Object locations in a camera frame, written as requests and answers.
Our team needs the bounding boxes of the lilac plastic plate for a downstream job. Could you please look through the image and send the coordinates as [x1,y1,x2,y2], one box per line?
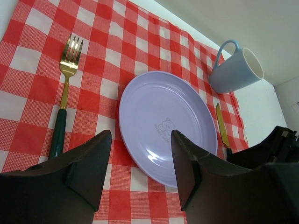
[119,71,218,188]

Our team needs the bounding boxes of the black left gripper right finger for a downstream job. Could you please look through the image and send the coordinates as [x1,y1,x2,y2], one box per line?
[171,130,255,212]

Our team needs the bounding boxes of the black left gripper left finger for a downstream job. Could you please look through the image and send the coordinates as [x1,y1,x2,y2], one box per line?
[0,130,112,211]

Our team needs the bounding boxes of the light blue mug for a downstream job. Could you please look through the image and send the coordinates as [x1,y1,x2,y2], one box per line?
[209,40,264,94]

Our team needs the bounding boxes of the red white checkered cloth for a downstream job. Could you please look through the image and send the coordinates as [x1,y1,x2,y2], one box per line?
[0,0,248,224]

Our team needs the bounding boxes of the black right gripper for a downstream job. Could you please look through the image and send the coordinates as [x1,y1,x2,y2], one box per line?
[227,126,299,168]

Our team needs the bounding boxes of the gold knife dark handle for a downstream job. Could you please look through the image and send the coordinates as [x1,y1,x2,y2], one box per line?
[216,104,232,156]

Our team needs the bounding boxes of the gold fork dark green handle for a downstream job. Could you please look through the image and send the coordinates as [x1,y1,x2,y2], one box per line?
[49,36,83,159]

